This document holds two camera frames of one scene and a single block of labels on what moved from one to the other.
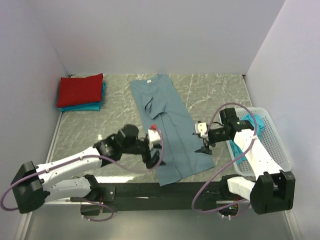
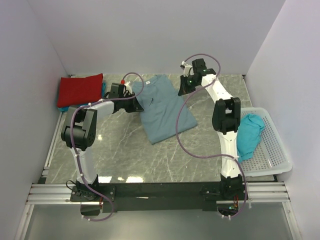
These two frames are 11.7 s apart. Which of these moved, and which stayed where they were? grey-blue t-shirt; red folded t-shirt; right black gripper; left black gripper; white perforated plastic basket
Moved: left black gripper; right black gripper; grey-blue t-shirt
Stayed: white perforated plastic basket; red folded t-shirt
